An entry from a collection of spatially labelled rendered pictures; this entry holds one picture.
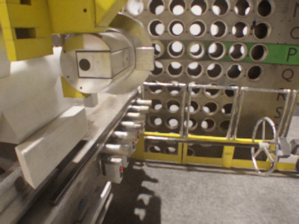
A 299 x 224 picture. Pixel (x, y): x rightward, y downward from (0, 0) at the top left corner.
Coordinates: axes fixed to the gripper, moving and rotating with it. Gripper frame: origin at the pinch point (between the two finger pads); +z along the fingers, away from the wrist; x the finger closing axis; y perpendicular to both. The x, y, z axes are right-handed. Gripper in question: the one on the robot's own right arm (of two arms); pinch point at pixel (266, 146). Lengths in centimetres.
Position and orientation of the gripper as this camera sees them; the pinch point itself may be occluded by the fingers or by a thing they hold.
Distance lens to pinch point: 146.0
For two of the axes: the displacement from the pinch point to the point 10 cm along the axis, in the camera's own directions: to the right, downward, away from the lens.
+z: -9.9, -0.6, 1.5
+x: 1.4, -8.1, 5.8
